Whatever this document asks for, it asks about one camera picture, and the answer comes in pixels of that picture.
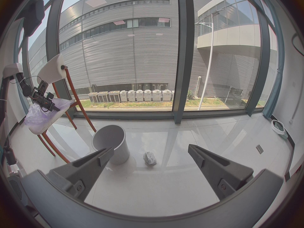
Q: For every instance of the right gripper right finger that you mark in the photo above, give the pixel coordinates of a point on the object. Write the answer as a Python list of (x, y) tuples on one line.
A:
[(220, 172)]

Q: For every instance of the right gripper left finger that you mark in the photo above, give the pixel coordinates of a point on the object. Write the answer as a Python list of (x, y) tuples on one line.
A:
[(78, 172)]

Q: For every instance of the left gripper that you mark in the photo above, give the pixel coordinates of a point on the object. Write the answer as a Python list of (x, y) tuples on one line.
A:
[(44, 101)]

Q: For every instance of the purple plastic bag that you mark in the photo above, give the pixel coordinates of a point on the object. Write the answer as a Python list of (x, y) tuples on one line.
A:
[(35, 119)]

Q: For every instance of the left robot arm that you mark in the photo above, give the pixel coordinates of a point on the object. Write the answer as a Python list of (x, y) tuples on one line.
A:
[(13, 70)]

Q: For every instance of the grey trash bin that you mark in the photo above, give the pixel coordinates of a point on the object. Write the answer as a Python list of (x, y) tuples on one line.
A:
[(118, 152)]

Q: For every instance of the white padded wooden chair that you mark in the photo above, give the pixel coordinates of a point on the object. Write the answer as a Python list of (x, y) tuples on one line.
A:
[(51, 69)]

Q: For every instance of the crumpled white paper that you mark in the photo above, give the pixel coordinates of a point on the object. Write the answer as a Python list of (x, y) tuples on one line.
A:
[(149, 159)]

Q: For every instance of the round woven basket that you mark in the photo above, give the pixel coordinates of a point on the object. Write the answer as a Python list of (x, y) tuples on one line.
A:
[(279, 128)]

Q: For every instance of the window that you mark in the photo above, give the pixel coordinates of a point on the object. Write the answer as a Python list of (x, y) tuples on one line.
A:
[(182, 56)]

